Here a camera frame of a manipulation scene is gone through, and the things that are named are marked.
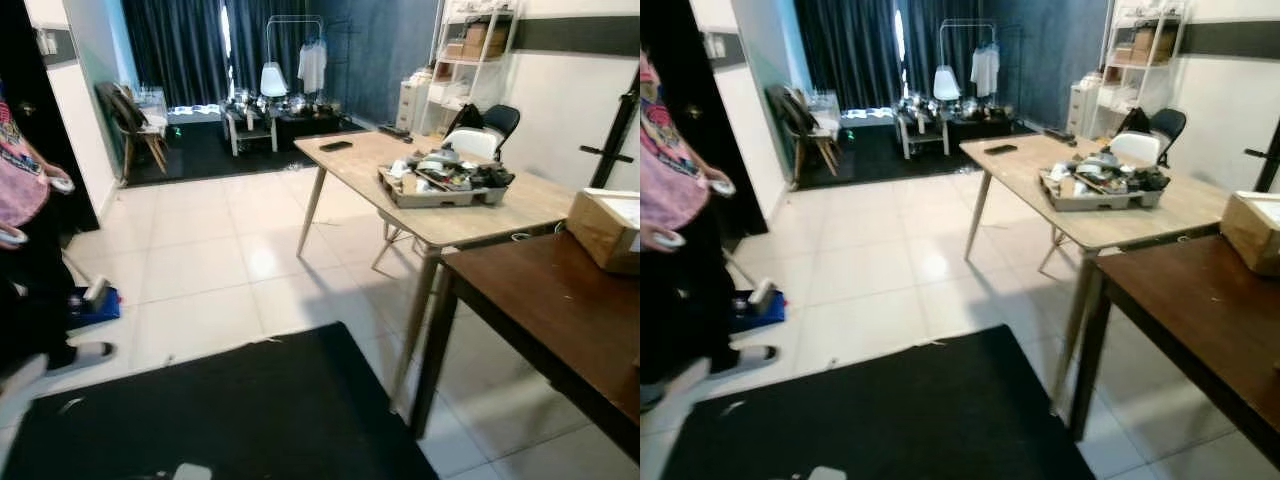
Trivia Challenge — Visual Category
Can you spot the small labelled cardboard box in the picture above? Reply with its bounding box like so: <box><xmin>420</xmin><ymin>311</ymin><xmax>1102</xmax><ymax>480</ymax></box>
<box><xmin>566</xmin><ymin>188</ymin><xmax>641</xmax><ymax>276</ymax></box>
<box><xmin>1220</xmin><ymin>190</ymin><xmax>1280</xmax><ymax>278</ymax></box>

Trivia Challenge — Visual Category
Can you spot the person in pink shirt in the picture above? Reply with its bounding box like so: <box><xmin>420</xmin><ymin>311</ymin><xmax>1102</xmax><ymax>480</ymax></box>
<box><xmin>640</xmin><ymin>55</ymin><xmax>779</xmax><ymax>411</ymax></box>
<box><xmin>0</xmin><ymin>80</ymin><xmax>116</xmax><ymax>386</ymax></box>

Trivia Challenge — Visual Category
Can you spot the black metal stand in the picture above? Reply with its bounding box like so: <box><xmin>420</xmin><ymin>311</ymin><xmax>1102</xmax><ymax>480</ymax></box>
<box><xmin>1244</xmin><ymin>120</ymin><xmax>1280</xmax><ymax>193</ymax></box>
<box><xmin>580</xmin><ymin>70</ymin><xmax>641</xmax><ymax>191</ymax></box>

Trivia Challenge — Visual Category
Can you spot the dark brown wooden table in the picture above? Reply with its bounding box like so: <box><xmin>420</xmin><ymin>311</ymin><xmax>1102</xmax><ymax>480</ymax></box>
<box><xmin>1068</xmin><ymin>235</ymin><xmax>1280</xmax><ymax>471</ymax></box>
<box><xmin>410</xmin><ymin>232</ymin><xmax>641</xmax><ymax>463</ymax></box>

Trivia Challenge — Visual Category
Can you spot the blue floor item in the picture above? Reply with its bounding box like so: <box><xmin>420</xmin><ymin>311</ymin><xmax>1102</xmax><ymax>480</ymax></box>
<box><xmin>68</xmin><ymin>277</ymin><xmax>123</xmax><ymax>329</ymax></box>
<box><xmin>730</xmin><ymin>278</ymin><xmax>786</xmax><ymax>333</ymax></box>

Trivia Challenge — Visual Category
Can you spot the black chair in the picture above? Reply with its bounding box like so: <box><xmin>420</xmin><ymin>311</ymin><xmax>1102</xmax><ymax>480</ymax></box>
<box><xmin>447</xmin><ymin>103</ymin><xmax>522</xmax><ymax>151</ymax></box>
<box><xmin>1115</xmin><ymin>107</ymin><xmax>1188</xmax><ymax>151</ymax></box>

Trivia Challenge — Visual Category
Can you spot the white chair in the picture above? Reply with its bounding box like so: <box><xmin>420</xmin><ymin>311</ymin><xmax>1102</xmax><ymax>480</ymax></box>
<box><xmin>1037</xmin><ymin>132</ymin><xmax>1163</xmax><ymax>276</ymax></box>
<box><xmin>372</xmin><ymin>127</ymin><xmax>501</xmax><ymax>271</ymax></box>

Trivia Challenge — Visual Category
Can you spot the wooden chair with clothes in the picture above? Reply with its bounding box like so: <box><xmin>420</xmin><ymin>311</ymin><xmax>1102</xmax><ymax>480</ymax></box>
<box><xmin>95</xmin><ymin>82</ymin><xmax>171</xmax><ymax>183</ymax></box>
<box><xmin>765</xmin><ymin>85</ymin><xmax>843</xmax><ymax>186</ymax></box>

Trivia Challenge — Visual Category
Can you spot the grey tray of clutter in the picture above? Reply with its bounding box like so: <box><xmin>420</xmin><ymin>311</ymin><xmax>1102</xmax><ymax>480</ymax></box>
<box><xmin>1040</xmin><ymin>148</ymin><xmax>1171</xmax><ymax>213</ymax></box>
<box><xmin>378</xmin><ymin>145</ymin><xmax>516</xmax><ymax>209</ymax></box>

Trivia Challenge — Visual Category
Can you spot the white shelf rack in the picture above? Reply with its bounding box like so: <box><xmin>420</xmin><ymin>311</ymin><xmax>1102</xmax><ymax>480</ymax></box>
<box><xmin>1090</xmin><ymin>0</ymin><xmax>1188</xmax><ymax>136</ymax></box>
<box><xmin>428</xmin><ymin>0</ymin><xmax>521</xmax><ymax>111</ymax></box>

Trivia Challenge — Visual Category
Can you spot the light wooden table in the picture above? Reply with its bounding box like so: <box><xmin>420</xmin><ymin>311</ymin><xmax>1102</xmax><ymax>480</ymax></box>
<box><xmin>293</xmin><ymin>130</ymin><xmax>576</xmax><ymax>406</ymax></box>
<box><xmin>960</xmin><ymin>135</ymin><xmax>1233</xmax><ymax>416</ymax></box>

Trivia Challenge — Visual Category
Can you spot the white drawer cabinet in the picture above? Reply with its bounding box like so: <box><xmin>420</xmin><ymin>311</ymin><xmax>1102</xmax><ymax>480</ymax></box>
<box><xmin>397</xmin><ymin>70</ymin><xmax>433</xmax><ymax>134</ymax></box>
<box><xmin>1066</xmin><ymin>75</ymin><xmax>1101</xmax><ymax>138</ymax></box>

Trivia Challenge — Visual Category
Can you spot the dark curtain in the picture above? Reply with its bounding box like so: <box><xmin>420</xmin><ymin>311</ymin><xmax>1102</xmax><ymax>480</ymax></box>
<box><xmin>122</xmin><ymin>0</ymin><xmax>301</xmax><ymax>109</ymax></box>
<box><xmin>793</xmin><ymin>0</ymin><xmax>971</xmax><ymax>111</ymax></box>

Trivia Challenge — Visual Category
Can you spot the black floor rug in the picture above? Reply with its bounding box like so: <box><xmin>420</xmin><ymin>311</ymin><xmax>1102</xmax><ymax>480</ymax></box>
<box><xmin>660</xmin><ymin>325</ymin><xmax>1096</xmax><ymax>480</ymax></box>
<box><xmin>0</xmin><ymin>322</ymin><xmax>439</xmax><ymax>480</ymax></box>

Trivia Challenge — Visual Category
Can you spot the low bench with pots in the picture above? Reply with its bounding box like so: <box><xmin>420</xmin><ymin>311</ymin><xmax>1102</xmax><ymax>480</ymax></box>
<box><xmin>225</xmin><ymin>92</ymin><xmax>346</xmax><ymax>156</ymax></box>
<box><xmin>895</xmin><ymin>95</ymin><xmax>1016</xmax><ymax>159</ymax></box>

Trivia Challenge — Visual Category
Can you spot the white hanging garment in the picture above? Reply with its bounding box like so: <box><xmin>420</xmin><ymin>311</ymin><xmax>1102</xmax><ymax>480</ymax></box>
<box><xmin>970</xmin><ymin>45</ymin><xmax>1001</xmax><ymax>98</ymax></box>
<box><xmin>297</xmin><ymin>40</ymin><xmax>328</xmax><ymax>96</ymax></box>

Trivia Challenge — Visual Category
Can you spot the white clothes rack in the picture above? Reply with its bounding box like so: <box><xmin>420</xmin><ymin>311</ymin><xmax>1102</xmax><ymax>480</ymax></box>
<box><xmin>938</xmin><ymin>18</ymin><xmax>999</xmax><ymax>101</ymax></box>
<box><xmin>264</xmin><ymin>15</ymin><xmax>326</xmax><ymax>101</ymax></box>

